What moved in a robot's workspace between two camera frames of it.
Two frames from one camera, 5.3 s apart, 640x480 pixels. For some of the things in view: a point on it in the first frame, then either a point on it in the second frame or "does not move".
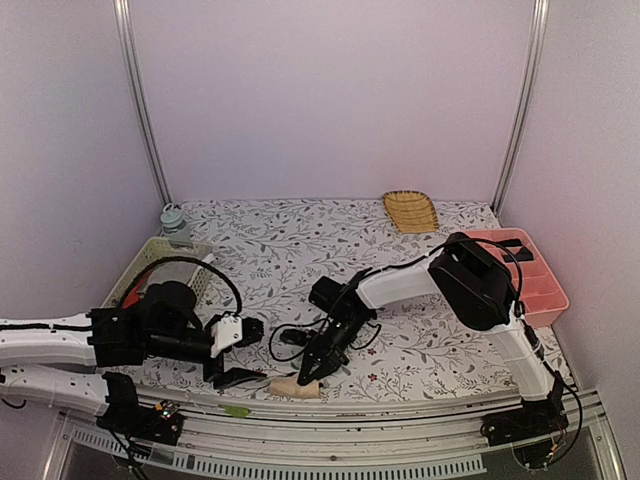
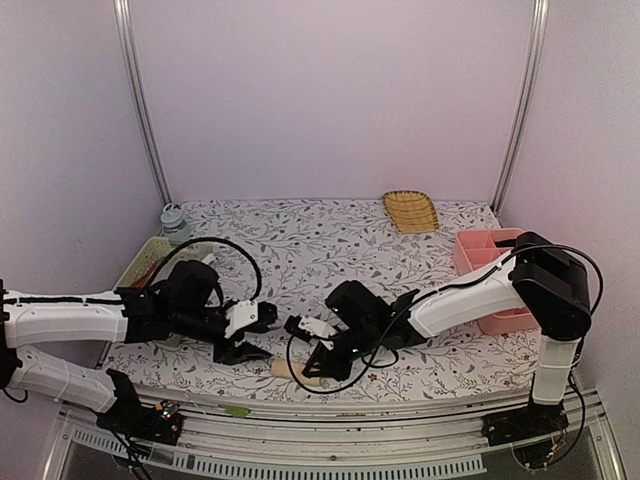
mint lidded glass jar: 174,227 does not move
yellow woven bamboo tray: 411,211 does not move
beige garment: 289,387 -> 280,368
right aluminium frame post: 523,115 does not move
